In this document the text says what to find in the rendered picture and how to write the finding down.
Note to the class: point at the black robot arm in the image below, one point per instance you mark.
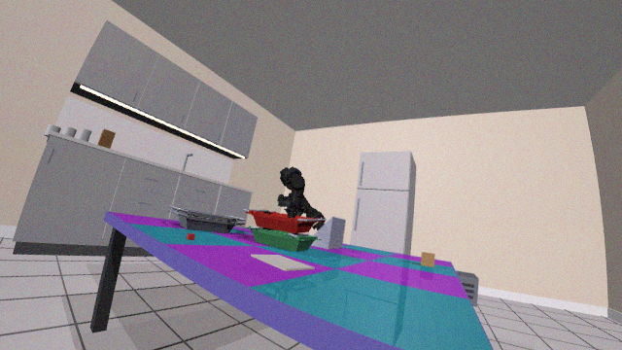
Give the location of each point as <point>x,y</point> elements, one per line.
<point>292,179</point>

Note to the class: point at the green plastic tray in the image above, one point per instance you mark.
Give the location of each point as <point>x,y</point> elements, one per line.
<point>281,239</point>

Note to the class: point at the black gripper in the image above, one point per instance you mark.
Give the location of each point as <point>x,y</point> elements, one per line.
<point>294,206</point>

